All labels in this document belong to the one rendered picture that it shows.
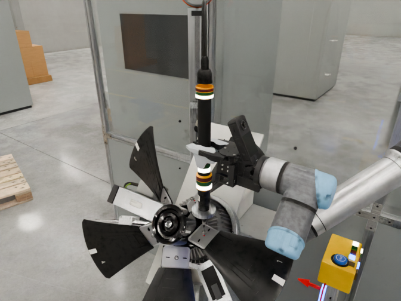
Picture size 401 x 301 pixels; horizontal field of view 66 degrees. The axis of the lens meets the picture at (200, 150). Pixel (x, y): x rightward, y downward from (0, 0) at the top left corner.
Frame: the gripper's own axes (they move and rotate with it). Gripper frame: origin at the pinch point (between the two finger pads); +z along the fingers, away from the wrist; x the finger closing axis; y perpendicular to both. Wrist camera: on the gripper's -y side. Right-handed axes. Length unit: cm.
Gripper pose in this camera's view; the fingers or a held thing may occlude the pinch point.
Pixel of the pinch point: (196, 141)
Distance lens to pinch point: 80.9
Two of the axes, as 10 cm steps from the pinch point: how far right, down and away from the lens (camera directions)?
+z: -8.2, -2.6, 5.1
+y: -0.2, 9.0, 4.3
